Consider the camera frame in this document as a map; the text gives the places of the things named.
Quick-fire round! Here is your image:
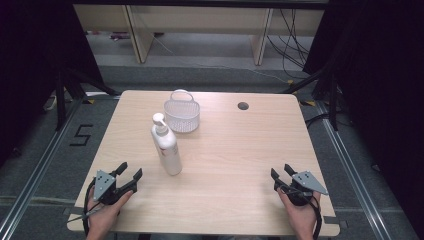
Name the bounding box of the black curtain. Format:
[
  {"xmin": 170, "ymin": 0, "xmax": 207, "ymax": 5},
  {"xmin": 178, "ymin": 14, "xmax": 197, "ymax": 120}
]
[
  {"xmin": 0, "ymin": 0, "xmax": 106, "ymax": 168},
  {"xmin": 301, "ymin": 0, "xmax": 424, "ymax": 239}
]

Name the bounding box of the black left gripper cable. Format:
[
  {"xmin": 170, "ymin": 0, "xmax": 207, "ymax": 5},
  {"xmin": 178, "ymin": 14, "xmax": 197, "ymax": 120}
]
[{"xmin": 82, "ymin": 178, "xmax": 98, "ymax": 238}]

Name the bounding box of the black metal stand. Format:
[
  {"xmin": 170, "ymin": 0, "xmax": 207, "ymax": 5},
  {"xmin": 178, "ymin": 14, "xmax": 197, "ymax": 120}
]
[
  {"xmin": 53, "ymin": 64, "xmax": 122, "ymax": 132},
  {"xmin": 281, "ymin": 64, "xmax": 343, "ymax": 132}
]

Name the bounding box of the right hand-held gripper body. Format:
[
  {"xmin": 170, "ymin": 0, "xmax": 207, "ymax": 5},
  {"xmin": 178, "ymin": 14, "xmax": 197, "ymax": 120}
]
[{"xmin": 279, "ymin": 170, "xmax": 329, "ymax": 207}]

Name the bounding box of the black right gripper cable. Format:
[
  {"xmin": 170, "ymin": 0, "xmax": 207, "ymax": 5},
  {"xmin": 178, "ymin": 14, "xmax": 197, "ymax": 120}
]
[{"xmin": 309, "ymin": 195, "xmax": 324, "ymax": 240}]

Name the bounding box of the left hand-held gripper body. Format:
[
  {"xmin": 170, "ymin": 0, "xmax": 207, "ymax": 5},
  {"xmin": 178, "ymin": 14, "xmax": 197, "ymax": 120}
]
[{"xmin": 93, "ymin": 170, "xmax": 138, "ymax": 206}]

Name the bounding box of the purple thing on floor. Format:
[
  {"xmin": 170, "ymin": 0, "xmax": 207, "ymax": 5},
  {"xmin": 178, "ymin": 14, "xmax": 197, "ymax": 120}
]
[{"xmin": 109, "ymin": 31, "xmax": 132, "ymax": 42}]

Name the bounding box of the white plastic basket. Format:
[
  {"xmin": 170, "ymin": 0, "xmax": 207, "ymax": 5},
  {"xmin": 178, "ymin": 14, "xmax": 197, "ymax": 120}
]
[{"xmin": 163, "ymin": 88, "xmax": 201, "ymax": 134}]

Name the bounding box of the black frame bar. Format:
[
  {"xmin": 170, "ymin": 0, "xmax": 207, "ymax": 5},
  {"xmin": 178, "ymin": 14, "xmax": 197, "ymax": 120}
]
[{"xmin": 73, "ymin": 0, "xmax": 330, "ymax": 10}]

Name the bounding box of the white pump bottle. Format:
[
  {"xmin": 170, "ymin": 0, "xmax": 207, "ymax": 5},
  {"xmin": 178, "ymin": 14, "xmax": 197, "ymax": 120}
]
[{"xmin": 150, "ymin": 112, "xmax": 184, "ymax": 177}]

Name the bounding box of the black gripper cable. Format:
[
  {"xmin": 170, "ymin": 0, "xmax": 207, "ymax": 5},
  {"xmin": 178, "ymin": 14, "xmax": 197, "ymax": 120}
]
[
  {"xmin": 309, "ymin": 195, "xmax": 324, "ymax": 240},
  {"xmin": 82, "ymin": 178, "xmax": 98, "ymax": 238}
]

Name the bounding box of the person's left hand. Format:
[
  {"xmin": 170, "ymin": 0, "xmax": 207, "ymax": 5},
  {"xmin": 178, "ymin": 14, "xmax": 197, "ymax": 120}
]
[{"xmin": 87, "ymin": 192, "xmax": 134, "ymax": 240}]

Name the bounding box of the person's right hand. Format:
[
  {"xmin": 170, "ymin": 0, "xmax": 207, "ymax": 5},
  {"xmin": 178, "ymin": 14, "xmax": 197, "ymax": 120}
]
[{"xmin": 277, "ymin": 190, "xmax": 322, "ymax": 240}]

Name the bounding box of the aluminium floor rail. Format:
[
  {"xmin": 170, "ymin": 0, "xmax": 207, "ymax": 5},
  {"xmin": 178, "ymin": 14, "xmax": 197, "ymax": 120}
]
[
  {"xmin": 314, "ymin": 99, "xmax": 396, "ymax": 240},
  {"xmin": 0, "ymin": 96, "xmax": 85, "ymax": 240}
]

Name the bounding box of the bundle of black cables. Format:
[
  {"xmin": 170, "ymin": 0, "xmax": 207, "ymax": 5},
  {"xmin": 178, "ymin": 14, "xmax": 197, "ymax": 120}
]
[{"xmin": 265, "ymin": 9, "xmax": 316, "ymax": 80}]

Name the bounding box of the beige office desk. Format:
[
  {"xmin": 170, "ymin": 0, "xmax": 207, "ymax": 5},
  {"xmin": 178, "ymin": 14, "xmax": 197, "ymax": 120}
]
[{"xmin": 73, "ymin": 4, "xmax": 326, "ymax": 66}]

